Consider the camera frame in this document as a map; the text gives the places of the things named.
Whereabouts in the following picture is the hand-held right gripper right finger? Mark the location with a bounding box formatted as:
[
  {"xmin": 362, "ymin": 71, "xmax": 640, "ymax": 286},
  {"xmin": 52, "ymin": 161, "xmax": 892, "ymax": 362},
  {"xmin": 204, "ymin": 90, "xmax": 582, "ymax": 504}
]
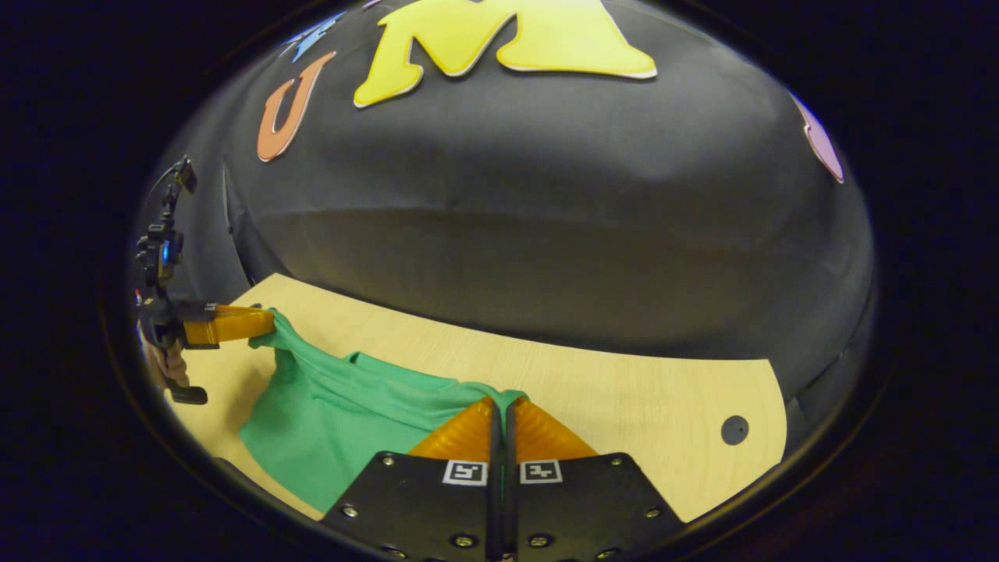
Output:
[{"xmin": 503, "ymin": 396, "xmax": 686, "ymax": 562}]

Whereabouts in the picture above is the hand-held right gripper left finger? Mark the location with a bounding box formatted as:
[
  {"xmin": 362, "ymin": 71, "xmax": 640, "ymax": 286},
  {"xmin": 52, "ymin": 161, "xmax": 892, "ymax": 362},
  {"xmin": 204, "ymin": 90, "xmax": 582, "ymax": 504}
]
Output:
[{"xmin": 322, "ymin": 396, "xmax": 500, "ymax": 562}]

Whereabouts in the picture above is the green T-shirt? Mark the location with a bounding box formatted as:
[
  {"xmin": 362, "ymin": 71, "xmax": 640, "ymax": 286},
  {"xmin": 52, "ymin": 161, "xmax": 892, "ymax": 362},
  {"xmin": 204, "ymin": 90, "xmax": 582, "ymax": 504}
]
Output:
[{"xmin": 238, "ymin": 308, "xmax": 528, "ymax": 514}]

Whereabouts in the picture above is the black backdrop cloth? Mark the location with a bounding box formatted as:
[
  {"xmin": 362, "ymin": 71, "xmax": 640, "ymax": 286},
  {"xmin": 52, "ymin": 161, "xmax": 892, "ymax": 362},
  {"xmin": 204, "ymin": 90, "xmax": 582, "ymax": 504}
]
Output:
[{"xmin": 137, "ymin": 0, "xmax": 875, "ymax": 438}]

